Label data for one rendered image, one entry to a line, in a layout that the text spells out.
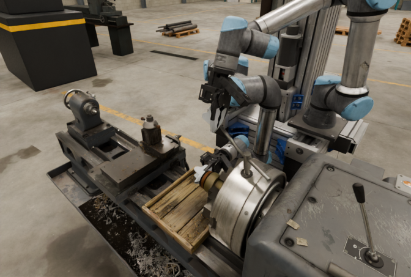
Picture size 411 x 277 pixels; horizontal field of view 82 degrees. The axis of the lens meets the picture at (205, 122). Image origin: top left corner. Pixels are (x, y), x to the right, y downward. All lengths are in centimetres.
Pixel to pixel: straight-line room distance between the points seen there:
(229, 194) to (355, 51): 66
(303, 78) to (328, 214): 86
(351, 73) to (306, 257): 68
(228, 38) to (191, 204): 74
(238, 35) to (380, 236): 62
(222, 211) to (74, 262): 161
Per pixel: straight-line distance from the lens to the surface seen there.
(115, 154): 158
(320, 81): 118
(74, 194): 186
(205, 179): 94
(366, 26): 99
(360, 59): 102
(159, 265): 135
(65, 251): 230
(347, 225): 71
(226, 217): 77
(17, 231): 263
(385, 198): 83
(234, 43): 74
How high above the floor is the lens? 176
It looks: 31 degrees down
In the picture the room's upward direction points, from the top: straight up
